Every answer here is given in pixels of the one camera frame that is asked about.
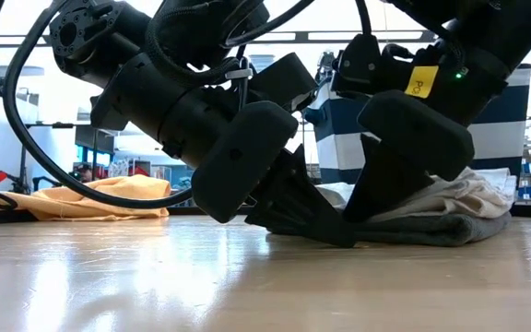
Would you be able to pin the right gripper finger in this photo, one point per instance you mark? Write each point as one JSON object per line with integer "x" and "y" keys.
{"x": 385, "y": 184}

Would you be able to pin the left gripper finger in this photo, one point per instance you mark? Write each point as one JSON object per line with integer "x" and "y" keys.
{"x": 302, "y": 207}

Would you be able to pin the grey kitchen towel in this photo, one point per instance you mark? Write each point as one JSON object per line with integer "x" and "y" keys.
{"x": 431, "y": 230}

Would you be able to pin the white cloth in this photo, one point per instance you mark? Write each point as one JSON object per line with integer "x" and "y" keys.
{"x": 459, "y": 196}

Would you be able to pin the yellow towel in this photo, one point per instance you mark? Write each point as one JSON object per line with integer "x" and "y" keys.
{"x": 109, "y": 193}

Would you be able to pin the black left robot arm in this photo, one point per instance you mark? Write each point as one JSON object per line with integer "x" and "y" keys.
{"x": 178, "y": 27}

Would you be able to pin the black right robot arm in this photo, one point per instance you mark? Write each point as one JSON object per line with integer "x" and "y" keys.
{"x": 500, "y": 32}

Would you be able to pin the navy white striped fabric bin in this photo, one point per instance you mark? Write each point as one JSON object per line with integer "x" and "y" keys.
{"x": 500, "y": 133}

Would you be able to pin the small black mounted device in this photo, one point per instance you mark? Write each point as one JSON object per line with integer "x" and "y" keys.
{"x": 326, "y": 64}

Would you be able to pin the blue lit screen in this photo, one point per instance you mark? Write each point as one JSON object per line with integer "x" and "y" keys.
{"x": 102, "y": 157}

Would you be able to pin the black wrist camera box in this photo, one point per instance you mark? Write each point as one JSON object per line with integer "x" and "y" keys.
{"x": 284, "y": 80}

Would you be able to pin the black background table frame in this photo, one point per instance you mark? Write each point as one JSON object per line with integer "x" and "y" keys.
{"x": 53, "y": 125}

